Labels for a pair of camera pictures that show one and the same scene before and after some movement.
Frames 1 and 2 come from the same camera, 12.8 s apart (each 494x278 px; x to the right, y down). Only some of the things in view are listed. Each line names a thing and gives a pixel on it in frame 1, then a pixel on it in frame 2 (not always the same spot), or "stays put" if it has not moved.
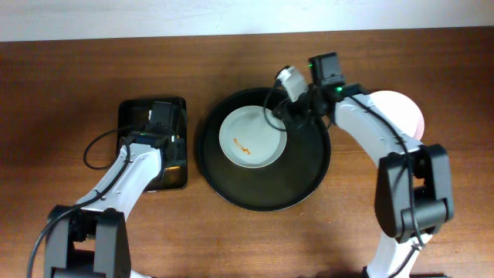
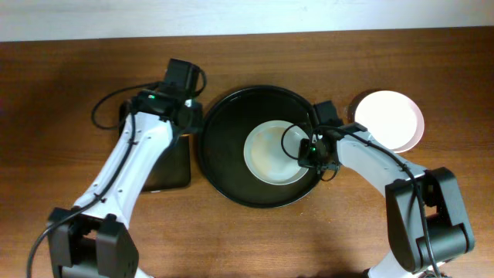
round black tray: (296, 172) stays put
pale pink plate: (401, 110) stays put
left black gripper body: (174, 155) to (191, 119)
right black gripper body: (295, 112) to (306, 153)
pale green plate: (248, 140) to (271, 152)
